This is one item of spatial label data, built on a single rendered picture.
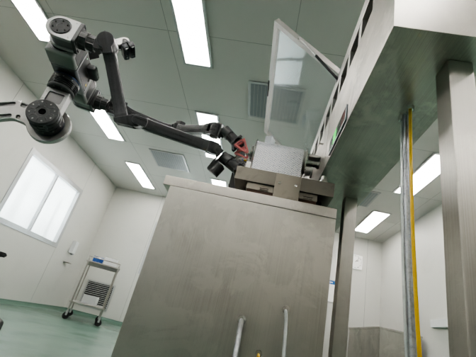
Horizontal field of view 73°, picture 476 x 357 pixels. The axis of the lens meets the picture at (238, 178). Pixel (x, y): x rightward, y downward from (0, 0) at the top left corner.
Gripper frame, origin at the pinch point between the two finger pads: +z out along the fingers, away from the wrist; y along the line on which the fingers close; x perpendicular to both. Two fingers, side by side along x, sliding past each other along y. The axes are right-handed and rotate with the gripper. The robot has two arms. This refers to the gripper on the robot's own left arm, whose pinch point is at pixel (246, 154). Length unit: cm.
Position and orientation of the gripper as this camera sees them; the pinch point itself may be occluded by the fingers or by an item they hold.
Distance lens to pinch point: 167.8
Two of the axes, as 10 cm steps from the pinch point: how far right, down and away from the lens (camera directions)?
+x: 7.9, -5.5, 2.6
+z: 6.1, 7.2, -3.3
